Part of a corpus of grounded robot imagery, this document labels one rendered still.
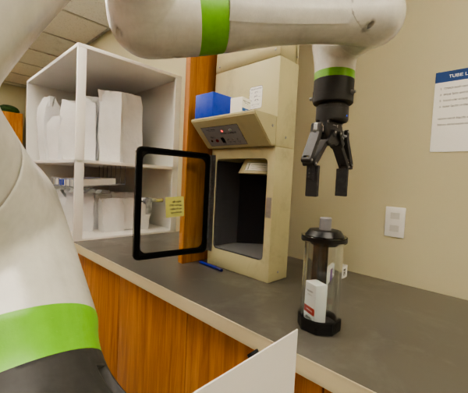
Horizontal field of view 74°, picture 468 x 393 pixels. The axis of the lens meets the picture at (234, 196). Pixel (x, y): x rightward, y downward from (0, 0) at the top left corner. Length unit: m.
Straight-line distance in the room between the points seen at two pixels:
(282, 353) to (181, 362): 0.90
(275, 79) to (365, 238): 0.72
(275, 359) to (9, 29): 0.24
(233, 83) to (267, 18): 0.69
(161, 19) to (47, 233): 0.36
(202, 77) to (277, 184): 0.56
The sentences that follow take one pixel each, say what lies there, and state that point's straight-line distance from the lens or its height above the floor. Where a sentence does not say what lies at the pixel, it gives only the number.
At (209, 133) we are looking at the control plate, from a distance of 1.19.
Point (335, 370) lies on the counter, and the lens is 0.70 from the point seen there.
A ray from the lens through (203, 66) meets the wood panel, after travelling 1.38.
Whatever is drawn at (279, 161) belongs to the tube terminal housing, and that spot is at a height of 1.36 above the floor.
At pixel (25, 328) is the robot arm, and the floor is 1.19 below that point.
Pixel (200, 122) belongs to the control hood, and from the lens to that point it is 1.19.
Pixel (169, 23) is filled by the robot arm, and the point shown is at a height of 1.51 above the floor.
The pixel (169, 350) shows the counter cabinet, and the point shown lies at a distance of 1.14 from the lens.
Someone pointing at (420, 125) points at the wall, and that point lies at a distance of 1.34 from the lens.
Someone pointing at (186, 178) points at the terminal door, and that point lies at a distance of 1.20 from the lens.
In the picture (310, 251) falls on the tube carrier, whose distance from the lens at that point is 0.76.
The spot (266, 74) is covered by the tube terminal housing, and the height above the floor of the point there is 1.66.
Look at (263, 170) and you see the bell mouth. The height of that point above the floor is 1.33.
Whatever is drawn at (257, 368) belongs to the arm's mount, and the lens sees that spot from 0.20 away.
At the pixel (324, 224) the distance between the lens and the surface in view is 0.77.
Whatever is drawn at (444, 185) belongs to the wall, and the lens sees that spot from 1.30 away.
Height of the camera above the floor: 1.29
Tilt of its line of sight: 3 degrees down
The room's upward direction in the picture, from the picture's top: 3 degrees clockwise
